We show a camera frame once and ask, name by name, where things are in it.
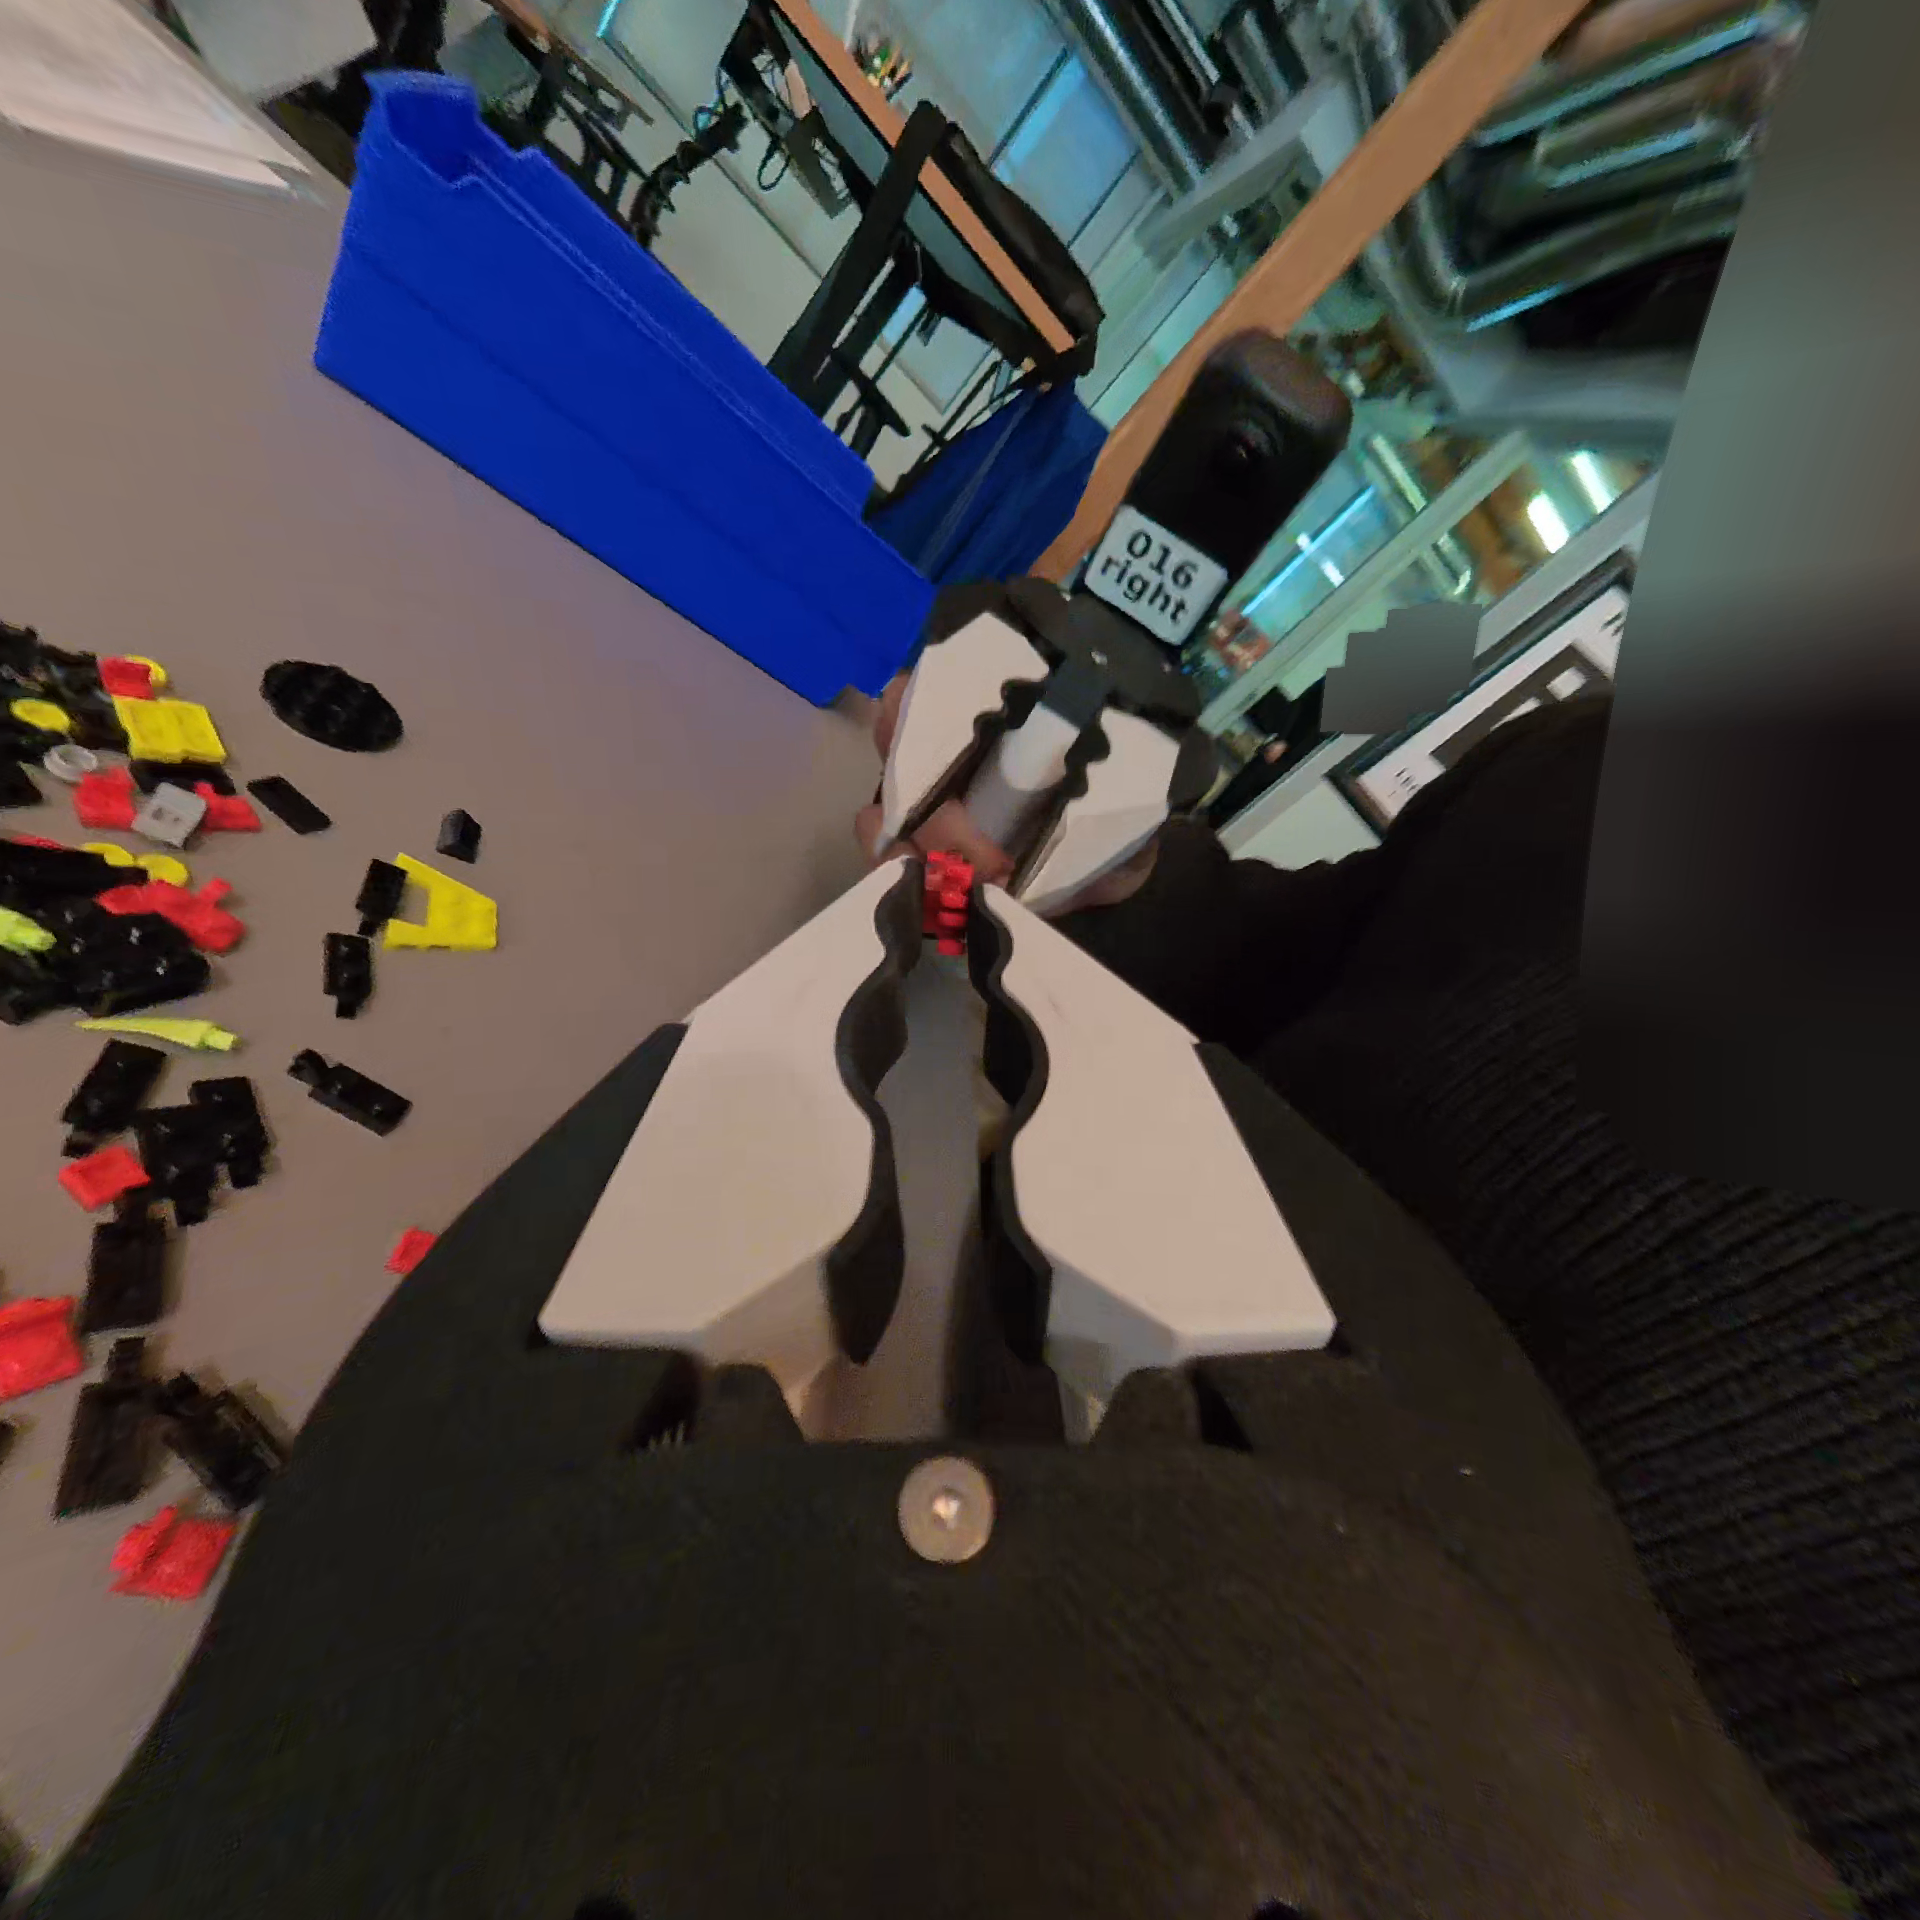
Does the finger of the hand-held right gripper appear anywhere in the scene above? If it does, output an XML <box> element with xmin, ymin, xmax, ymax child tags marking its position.
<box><xmin>1037</xmin><ymin>717</ymin><xmax>1194</xmax><ymax>920</ymax></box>
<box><xmin>879</xmin><ymin>613</ymin><xmax>1053</xmax><ymax>859</ymax></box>

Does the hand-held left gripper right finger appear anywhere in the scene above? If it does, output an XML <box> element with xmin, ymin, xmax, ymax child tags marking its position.
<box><xmin>968</xmin><ymin>882</ymin><xmax>1337</xmax><ymax>1445</ymax></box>

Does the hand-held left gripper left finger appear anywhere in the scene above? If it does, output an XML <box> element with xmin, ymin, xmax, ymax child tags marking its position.
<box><xmin>537</xmin><ymin>858</ymin><xmax>925</xmax><ymax>1443</ymax></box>

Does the yellow wedge lego plate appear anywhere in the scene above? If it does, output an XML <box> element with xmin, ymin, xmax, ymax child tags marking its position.
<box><xmin>382</xmin><ymin>852</ymin><xmax>501</xmax><ymax>954</ymax></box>

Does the small black round lego plate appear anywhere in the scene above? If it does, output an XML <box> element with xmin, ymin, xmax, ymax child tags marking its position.
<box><xmin>258</xmin><ymin>660</ymin><xmax>406</xmax><ymax>755</ymax></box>

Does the pile of loose lego pieces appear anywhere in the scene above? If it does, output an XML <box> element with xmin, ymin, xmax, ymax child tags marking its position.
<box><xmin>0</xmin><ymin>616</ymin><xmax>415</xmax><ymax>1605</ymax></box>

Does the lego instruction booklet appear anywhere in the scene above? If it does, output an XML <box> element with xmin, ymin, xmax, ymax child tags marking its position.
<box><xmin>0</xmin><ymin>0</ymin><xmax>318</xmax><ymax>197</ymax></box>

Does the person's right hand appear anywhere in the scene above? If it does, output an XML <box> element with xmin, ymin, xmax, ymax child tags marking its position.
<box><xmin>854</xmin><ymin>675</ymin><xmax>1168</xmax><ymax>923</ymax></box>

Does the blue plastic bin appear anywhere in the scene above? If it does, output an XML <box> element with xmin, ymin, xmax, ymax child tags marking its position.
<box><xmin>872</xmin><ymin>382</ymin><xmax>1113</xmax><ymax>589</ymax></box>
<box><xmin>311</xmin><ymin>71</ymin><xmax>939</xmax><ymax>710</ymax></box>

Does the wooden beam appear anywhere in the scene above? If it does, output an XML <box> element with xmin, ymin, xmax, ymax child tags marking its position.
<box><xmin>1037</xmin><ymin>0</ymin><xmax>1593</xmax><ymax>587</ymax></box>

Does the wood edged black desk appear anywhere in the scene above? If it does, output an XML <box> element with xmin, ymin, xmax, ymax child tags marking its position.
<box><xmin>720</xmin><ymin>0</ymin><xmax>1106</xmax><ymax>452</ymax></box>
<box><xmin>487</xmin><ymin>0</ymin><xmax>752</xmax><ymax>242</ymax></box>

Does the person's dark knit sweater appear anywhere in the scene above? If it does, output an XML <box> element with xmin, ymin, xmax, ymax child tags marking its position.
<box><xmin>1261</xmin><ymin>959</ymin><xmax>1920</xmax><ymax>1920</ymax></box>

